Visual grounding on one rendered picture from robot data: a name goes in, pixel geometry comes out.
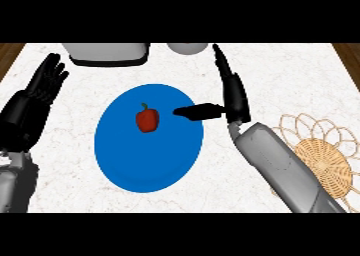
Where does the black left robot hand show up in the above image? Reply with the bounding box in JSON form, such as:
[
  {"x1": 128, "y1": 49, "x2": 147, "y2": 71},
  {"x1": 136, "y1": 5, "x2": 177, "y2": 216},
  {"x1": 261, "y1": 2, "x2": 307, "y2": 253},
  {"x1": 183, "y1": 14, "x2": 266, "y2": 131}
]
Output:
[{"x1": 0, "y1": 52, "x2": 71, "y2": 153}]

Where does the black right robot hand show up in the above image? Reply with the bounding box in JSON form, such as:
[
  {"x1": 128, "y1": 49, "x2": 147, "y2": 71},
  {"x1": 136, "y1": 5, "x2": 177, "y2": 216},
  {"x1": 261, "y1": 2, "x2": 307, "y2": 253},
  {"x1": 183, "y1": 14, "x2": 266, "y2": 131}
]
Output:
[{"x1": 171, "y1": 43, "x2": 252, "y2": 125}]

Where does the red bell pepper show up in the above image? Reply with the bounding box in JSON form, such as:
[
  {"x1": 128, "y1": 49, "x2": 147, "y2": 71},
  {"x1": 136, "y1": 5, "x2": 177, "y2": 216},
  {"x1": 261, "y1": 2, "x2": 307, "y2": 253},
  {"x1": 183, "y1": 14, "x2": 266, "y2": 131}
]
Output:
[{"x1": 134, "y1": 102, "x2": 161, "y2": 134}]

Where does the blue oval plate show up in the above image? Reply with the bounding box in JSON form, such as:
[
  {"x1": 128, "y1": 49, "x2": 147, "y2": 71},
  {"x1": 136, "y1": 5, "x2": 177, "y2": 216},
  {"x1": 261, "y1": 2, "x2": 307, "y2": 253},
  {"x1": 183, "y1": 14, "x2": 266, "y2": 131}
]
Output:
[{"x1": 93, "y1": 83, "x2": 205, "y2": 194}]

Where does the woven wicker placemat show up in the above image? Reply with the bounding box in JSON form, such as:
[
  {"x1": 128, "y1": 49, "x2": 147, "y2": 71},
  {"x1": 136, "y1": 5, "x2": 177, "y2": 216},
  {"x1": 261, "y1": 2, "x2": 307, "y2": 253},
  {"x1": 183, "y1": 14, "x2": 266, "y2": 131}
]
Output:
[{"x1": 268, "y1": 112, "x2": 360, "y2": 214}]

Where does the pale grey round object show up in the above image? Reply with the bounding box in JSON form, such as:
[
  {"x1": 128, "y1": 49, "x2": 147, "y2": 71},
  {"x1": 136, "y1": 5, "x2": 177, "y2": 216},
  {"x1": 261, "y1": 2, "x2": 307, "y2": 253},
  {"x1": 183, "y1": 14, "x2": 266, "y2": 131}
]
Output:
[{"x1": 165, "y1": 43, "x2": 209, "y2": 56}]

